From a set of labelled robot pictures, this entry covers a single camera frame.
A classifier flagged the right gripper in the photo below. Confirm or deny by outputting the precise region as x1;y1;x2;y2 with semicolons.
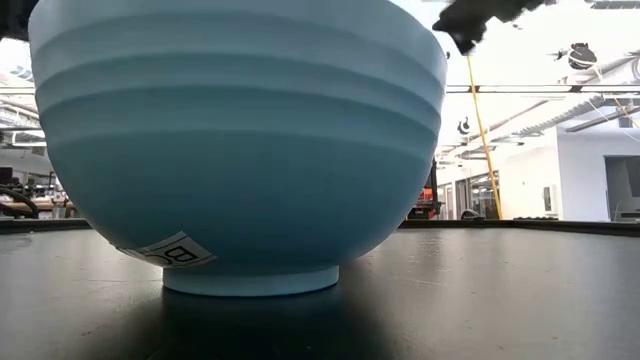
431;0;547;57

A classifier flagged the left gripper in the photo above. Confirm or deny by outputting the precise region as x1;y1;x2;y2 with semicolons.
0;0;40;42

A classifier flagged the light blue ribbed bowl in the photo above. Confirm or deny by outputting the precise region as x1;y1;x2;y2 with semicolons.
27;0;449;299

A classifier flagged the red tool cart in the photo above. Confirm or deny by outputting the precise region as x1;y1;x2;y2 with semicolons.
407;186;435;221

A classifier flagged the yellow cable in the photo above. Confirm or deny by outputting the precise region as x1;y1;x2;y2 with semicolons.
464;53;505;221

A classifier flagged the thin black upright post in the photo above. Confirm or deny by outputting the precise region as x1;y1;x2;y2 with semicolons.
427;157;440;221

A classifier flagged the black curved cable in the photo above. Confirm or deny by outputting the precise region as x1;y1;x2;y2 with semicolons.
0;183;40;220

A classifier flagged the black table frame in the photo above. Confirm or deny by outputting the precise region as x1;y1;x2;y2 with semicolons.
0;216;640;238

